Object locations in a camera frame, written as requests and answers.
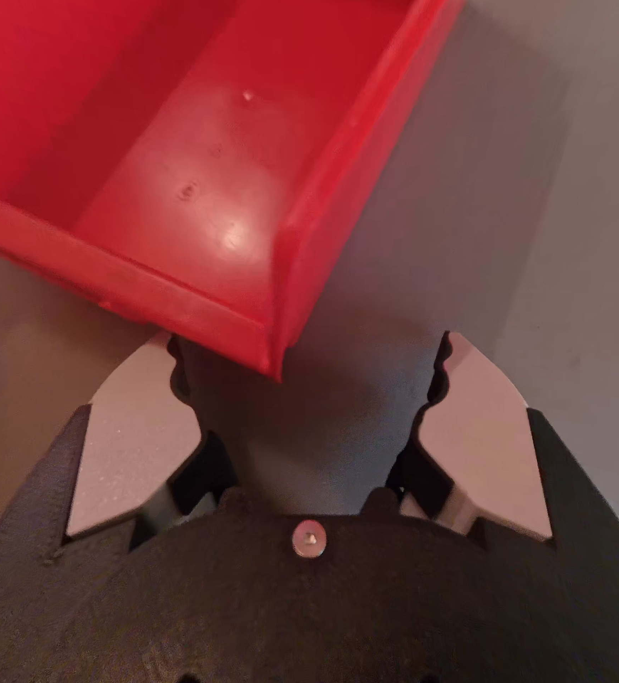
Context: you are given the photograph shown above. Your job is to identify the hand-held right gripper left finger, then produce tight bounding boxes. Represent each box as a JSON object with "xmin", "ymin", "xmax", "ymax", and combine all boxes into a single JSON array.
[{"xmin": 64, "ymin": 331, "xmax": 204, "ymax": 540}]

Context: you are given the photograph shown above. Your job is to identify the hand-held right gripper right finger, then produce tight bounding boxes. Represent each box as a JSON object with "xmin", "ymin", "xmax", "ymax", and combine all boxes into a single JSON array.
[{"xmin": 399, "ymin": 330, "xmax": 554, "ymax": 543}]

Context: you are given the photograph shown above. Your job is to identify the red plastic bin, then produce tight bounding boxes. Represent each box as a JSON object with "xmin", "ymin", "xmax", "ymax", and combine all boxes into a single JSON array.
[{"xmin": 0, "ymin": 0, "xmax": 468, "ymax": 383}]

